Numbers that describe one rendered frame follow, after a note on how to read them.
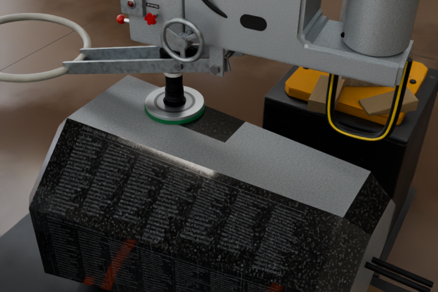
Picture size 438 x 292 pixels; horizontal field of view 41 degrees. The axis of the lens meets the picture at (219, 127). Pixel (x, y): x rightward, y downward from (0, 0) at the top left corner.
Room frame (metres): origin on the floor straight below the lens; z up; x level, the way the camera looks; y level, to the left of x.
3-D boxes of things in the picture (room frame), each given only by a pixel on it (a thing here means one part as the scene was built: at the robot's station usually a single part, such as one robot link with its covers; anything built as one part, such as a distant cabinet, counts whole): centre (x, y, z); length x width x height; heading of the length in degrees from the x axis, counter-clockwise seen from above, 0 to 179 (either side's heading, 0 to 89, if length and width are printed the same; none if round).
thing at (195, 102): (1.76, 0.16, 0.87); 0.21 x 0.21 x 0.01
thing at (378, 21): (1.50, -0.44, 1.37); 0.19 x 0.19 x 0.20
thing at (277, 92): (2.13, -0.59, 0.37); 0.66 x 0.66 x 0.74; 61
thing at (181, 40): (1.60, 0.10, 1.23); 0.15 x 0.10 x 0.15; 66
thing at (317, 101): (1.93, -0.42, 0.81); 0.20 x 0.10 x 0.05; 159
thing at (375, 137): (1.49, -0.44, 1.08); 0.23 x 0.03 x 0.32; 66
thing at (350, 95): (2.13, -0.59, 0.76); 0.49 x 0.49 x 0.05; 61
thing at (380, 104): (1.89, -0.66, 0.80); 0.20 x 0.10 x 0.05; 102
